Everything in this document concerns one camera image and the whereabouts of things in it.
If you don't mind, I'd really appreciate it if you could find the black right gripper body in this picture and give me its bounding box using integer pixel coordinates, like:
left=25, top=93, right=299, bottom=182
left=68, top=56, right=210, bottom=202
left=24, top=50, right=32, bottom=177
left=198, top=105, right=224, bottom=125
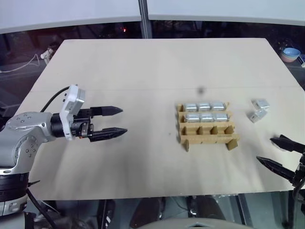
left=293, top=152, right=305, bottom=189

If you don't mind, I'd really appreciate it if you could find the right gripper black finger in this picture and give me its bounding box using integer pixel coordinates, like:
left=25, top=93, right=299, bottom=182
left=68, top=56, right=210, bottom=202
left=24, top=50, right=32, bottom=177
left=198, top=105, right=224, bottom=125
left=270, top=134, right=305, bottom=154
left=256, top=156, right=296, bottom=185

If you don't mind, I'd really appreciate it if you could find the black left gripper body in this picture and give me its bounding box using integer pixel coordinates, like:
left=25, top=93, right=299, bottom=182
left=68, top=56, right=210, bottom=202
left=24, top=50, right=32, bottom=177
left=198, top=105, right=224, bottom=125
left=71, top=107, right=94, bottom=142

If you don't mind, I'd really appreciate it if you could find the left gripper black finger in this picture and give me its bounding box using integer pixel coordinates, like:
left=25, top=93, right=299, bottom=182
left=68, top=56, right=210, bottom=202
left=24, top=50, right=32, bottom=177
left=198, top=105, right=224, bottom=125
left=90, top=105, right=123, bottom=118
left=89, top=127, right=128, bottom=143

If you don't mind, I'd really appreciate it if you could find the loose silver cell lower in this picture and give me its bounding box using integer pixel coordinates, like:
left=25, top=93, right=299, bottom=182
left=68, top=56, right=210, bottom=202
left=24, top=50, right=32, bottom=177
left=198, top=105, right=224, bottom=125
left=247, top=108, right=269, bottom=124

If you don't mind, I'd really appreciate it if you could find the loose silver cell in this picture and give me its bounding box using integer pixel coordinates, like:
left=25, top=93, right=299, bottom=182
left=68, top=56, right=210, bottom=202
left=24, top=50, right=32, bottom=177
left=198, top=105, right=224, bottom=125
left=251, top=98, right=270, bottom=110
left=247, top=108, right=269, bottom=124

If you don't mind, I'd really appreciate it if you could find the loose silver cell upper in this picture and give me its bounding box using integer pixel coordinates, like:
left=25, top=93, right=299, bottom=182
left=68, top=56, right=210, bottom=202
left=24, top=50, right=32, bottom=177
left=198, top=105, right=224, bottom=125
left=251, top=98, right=270, bottom=110

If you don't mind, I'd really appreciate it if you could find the wooden slotted rack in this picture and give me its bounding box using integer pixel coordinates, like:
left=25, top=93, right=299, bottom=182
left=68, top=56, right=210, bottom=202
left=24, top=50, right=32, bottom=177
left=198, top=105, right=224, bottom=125
left=175, top=101, right=240, bottom=152

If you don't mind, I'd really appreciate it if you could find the white plug adapter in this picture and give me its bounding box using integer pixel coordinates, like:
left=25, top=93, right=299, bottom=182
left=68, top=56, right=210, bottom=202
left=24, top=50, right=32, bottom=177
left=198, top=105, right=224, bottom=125
left=40, top=47, right=54, bottom=64

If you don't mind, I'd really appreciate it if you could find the dark rounded shape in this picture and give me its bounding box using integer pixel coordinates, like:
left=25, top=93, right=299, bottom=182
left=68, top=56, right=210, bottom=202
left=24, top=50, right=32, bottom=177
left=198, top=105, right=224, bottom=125
left=130, top=197, right=166, bottom=221
left=187, top=195, right=227, bottom=220

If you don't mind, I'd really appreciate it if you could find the pink bowl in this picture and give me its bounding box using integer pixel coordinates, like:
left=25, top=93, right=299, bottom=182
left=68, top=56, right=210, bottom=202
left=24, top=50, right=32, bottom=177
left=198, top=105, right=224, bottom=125
left=280, top=52, right=298, bottom=63

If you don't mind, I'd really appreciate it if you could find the blue bowl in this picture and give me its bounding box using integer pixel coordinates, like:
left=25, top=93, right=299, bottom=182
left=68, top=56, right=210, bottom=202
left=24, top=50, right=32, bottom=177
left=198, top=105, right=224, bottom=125
left=282, top=47, right=301, bottom=60

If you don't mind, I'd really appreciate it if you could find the grey robot body front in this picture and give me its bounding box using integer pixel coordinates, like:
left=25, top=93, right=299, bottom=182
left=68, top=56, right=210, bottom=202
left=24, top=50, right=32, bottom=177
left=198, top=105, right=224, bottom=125
left=164, top=216, right=231, bottom=229

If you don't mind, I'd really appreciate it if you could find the grey metal pole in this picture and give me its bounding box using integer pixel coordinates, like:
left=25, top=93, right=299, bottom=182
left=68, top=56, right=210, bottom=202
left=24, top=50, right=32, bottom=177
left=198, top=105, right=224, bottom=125
left=138, top=0, right=153, bottom=39

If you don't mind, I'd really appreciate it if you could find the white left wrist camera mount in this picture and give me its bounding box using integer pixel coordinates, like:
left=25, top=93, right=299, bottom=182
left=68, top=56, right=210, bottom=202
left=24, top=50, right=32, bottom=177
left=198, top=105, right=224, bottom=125
left=59, top=83, right=86, bottom=141

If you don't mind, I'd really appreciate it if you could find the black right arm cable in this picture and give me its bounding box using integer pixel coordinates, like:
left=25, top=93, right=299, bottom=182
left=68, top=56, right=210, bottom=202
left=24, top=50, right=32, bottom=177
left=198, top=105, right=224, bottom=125
left=292, top=178, right=305, bottom=229

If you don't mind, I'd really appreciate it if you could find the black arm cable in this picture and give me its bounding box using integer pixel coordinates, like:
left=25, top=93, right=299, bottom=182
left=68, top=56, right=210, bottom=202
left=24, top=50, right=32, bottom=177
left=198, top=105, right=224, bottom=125
left=292, top=178, right=305, bottom=229
left=40, top=86, right=70, bottom=113

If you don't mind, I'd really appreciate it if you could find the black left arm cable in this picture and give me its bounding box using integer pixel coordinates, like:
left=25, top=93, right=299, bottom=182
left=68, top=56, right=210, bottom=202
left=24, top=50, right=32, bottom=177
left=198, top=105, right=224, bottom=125
left=40, top=86, right=70, bottom=113

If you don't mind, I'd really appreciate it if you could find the white power cable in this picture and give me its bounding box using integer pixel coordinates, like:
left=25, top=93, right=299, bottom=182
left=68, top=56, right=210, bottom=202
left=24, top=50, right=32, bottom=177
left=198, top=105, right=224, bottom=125
left=0, top=53, right=41, bottom=73

